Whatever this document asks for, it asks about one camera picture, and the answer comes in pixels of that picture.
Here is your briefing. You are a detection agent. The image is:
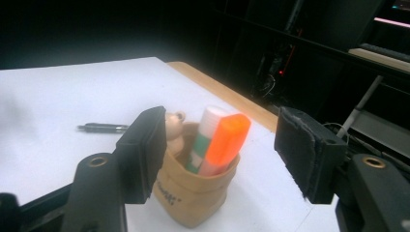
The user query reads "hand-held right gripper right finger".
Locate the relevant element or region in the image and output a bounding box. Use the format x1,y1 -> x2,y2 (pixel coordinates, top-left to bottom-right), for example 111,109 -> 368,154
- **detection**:
274,105 -> 349,205

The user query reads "tan pen holder with bear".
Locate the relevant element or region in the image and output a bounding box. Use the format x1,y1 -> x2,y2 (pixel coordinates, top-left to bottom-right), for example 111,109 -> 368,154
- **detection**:
152,110 -> 241,229

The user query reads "tangle of black floor cables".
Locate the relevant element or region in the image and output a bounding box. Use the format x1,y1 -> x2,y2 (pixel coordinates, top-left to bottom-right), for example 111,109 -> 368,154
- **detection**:
254,28 -> 306,100

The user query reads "black pen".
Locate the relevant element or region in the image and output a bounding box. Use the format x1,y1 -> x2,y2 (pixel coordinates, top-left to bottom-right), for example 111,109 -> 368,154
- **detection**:
76,122 -> 131,134

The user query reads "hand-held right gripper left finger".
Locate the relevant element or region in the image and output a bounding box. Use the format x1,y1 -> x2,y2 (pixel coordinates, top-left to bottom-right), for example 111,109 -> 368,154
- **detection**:
113,105 -> 167,205

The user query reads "green and white glue stick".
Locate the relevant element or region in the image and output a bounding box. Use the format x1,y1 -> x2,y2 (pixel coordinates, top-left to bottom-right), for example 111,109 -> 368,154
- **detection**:
185,105 -> 231,175

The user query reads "orange highlighter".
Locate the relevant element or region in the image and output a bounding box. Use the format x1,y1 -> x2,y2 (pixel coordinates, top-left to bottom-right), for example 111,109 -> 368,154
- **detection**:
196,112 -> 251,178

